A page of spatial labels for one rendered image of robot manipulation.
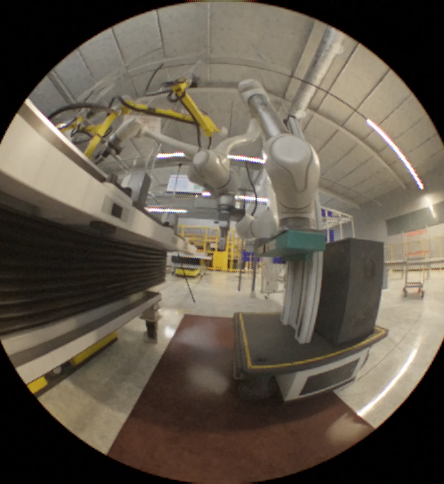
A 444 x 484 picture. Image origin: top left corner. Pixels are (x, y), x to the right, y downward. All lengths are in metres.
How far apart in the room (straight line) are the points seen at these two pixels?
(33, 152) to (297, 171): 0.47
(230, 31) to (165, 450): 10.30
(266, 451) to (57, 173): 0.93
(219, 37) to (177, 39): 1.97
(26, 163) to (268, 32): 9.71
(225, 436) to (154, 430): 0.27
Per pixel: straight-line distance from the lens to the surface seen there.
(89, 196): 0.30
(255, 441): 0.78
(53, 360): 0.53
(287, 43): 9.85
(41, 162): 0.25
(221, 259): 10.21
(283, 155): 0.37
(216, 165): 0.55
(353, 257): 0.74
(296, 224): 0.53
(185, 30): 9.73
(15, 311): 0.60
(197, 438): 0.76
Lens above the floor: 0.72
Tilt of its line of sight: 7 degrees up
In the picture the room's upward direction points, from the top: 5 degrees clockwise
